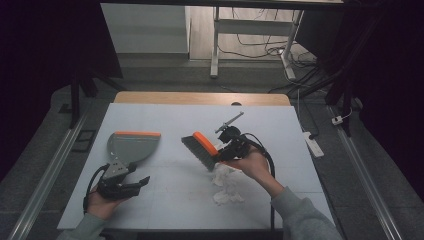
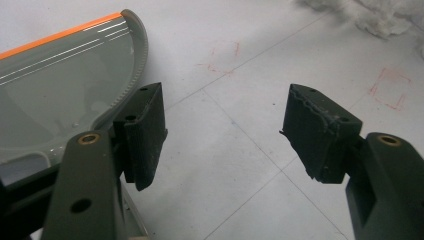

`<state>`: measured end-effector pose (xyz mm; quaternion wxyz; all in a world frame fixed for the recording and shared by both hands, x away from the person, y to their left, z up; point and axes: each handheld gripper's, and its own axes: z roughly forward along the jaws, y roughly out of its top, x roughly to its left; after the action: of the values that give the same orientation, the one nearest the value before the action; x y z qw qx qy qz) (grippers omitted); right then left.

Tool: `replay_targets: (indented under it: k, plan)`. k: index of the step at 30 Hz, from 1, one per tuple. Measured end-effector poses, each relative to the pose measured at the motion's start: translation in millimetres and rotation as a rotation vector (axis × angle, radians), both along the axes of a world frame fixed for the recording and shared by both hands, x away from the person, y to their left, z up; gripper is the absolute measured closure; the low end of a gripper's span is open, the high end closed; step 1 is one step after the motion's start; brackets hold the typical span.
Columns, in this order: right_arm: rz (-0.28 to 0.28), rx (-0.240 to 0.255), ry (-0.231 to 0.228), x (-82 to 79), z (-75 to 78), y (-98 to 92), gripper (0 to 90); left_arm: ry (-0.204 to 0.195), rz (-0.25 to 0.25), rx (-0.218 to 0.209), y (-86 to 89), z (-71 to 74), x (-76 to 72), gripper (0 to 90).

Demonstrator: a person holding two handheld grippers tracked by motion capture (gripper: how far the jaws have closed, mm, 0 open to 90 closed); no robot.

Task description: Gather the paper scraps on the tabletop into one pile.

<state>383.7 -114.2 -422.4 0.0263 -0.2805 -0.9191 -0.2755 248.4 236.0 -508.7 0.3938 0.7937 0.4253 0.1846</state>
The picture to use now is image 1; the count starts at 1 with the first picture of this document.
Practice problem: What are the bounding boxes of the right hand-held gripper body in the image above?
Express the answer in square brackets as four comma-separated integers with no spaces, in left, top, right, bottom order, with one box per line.
[214,111,255,163]

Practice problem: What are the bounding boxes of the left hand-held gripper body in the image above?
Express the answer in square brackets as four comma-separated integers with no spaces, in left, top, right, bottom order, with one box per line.
[96,158,141,201]

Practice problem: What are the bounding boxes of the grey dustpan with orange edge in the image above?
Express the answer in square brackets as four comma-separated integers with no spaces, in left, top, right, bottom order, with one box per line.
[106,130,162,167]

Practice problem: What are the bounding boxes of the grey brush with orange handle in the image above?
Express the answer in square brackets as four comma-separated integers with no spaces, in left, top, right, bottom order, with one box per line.
[180,130,222,172]

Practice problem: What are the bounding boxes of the pile of white paper scraps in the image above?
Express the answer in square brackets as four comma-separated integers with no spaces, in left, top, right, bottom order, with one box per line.
[211,162,246,207]

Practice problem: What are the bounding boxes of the person's left hand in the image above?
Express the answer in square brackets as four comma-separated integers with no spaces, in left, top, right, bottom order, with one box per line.
[85,187,130,221]

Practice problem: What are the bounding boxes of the person's right hand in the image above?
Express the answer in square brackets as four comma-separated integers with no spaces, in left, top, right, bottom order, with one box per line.
[225,149,285,199]

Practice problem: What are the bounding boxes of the wooden table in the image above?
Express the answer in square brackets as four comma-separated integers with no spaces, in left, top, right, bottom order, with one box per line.
[113,91,292,107]

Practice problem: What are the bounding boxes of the white table mat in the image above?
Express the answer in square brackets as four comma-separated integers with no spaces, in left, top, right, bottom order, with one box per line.
[57,102,335,232]

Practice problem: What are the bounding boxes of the white power strip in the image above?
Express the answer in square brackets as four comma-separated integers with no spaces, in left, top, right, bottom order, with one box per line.
[302,130,325,159]

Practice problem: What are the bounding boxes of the black stand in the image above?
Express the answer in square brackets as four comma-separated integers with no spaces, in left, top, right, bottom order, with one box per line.
[68,64,127,130]

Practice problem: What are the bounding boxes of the black tripod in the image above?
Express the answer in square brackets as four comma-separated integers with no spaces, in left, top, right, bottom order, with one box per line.
[323,64,357,138]

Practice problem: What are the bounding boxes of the white panel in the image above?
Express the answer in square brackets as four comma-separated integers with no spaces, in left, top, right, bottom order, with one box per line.
[100,3,191,55]

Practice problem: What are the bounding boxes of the dark curtain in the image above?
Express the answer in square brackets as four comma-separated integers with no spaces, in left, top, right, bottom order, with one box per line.
[0,0,124,183]
[298,0,424,193]

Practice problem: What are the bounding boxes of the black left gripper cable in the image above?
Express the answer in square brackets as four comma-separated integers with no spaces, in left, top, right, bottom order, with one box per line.
[82,162,112,215]

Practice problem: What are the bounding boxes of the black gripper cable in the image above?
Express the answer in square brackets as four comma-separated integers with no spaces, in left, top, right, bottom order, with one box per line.
[240,132,277,232]
[82,162,112,215]

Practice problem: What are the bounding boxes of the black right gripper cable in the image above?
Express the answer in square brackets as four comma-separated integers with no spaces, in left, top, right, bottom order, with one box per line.
[240,132,277,232]

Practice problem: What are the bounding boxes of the black floor frame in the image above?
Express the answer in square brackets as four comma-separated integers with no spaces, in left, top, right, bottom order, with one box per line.
[71,129,98,154]

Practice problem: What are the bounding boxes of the metal floor rail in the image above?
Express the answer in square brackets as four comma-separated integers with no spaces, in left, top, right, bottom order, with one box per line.
[328,105,405,240]
[6,111,89,240]

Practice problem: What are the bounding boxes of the black plug cable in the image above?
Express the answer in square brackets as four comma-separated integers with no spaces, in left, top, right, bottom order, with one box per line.
[297,88,320,141]

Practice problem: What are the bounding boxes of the white desk frame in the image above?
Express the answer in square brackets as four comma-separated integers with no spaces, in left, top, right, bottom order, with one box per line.
[209,5,306,81]

